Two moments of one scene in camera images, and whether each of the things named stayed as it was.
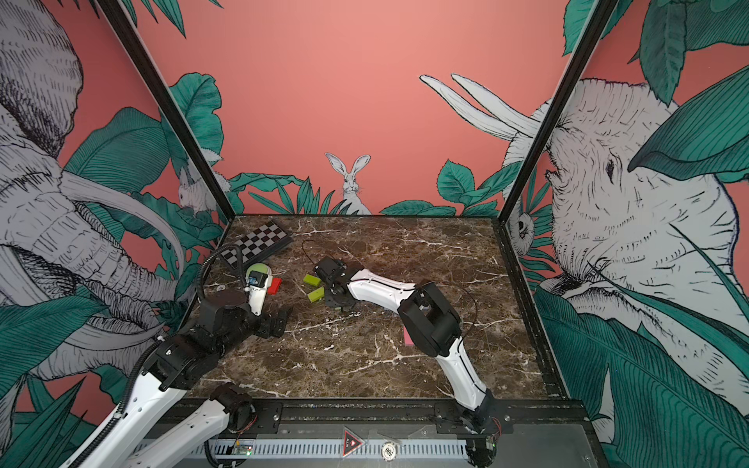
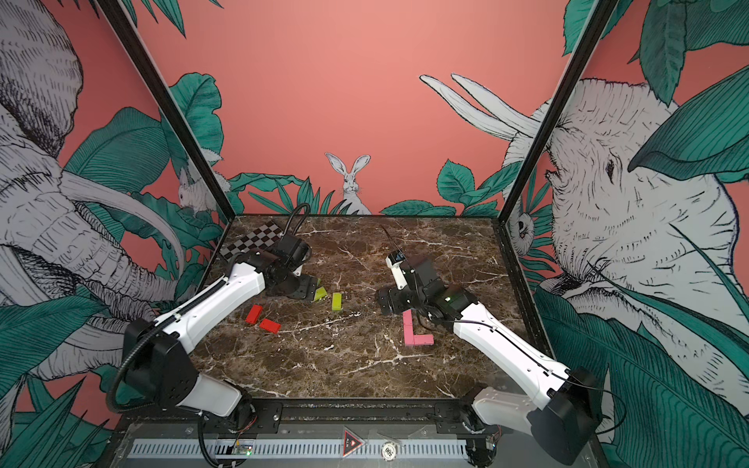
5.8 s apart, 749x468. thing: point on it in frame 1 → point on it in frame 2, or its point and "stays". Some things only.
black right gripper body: (332, 298) → (403, 301)
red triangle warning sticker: (350, 443) stays
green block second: (316, 294) stays
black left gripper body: (263, 324) → (297, 287)
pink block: (407, 338) stays
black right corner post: (596, 26) stays
